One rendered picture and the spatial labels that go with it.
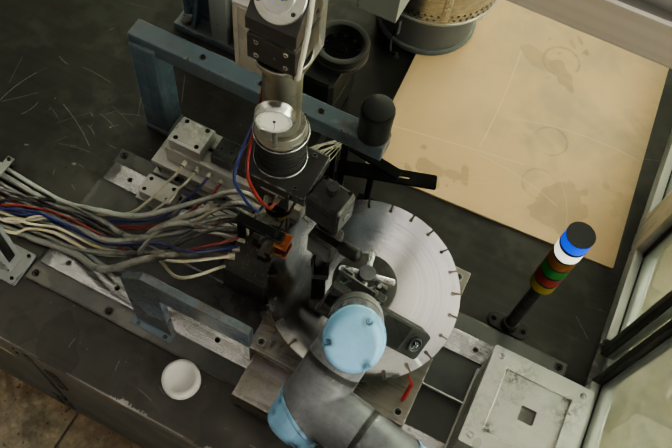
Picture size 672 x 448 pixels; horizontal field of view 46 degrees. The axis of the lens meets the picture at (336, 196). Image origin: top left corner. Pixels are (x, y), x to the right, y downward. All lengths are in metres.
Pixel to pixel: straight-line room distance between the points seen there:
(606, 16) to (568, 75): 1.68
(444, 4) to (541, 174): 0.42
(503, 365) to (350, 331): 0.50
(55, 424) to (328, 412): 1.41
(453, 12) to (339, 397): 0.97
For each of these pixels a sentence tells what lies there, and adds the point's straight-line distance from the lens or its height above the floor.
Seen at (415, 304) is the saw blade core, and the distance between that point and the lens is 1.35.
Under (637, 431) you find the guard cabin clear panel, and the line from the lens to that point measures 1.28.
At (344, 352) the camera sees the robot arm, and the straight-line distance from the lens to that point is 0.95.
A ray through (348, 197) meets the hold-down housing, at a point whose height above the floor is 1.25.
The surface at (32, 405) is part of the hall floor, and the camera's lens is 2.34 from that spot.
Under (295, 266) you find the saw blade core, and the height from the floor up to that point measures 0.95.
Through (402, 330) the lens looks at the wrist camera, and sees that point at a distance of 1.16.
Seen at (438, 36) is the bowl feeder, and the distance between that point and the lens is 1.83.
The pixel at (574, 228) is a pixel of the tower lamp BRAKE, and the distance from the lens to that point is 1.24.
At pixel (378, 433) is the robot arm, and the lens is 0.99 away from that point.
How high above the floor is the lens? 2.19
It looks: 61 degrees down
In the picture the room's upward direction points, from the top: 9 degrees clockwise
